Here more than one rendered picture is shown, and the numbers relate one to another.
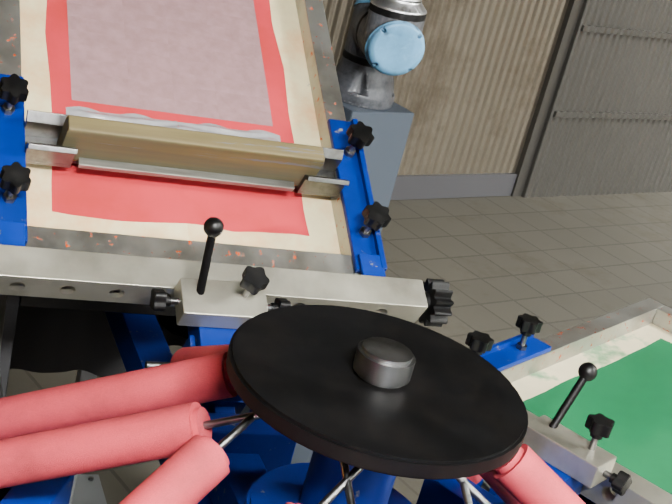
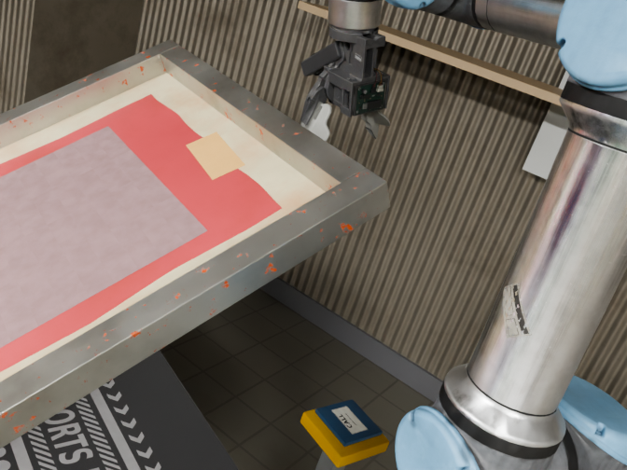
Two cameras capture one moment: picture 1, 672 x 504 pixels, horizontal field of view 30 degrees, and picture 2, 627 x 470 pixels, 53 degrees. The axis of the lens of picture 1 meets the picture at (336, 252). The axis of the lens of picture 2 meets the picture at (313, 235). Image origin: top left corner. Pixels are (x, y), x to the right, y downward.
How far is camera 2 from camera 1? 221 cm
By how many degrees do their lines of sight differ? 66
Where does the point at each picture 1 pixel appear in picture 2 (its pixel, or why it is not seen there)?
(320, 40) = (140, 312)
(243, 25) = (140, 252)
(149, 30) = (58, 204)
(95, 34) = (20, 184)
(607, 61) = not seen: outside the picture
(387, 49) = (411, 457)
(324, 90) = (22, 373)
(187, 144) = not seen: outside the picture
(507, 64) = not seen: outside the picture
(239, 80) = (28, 300)
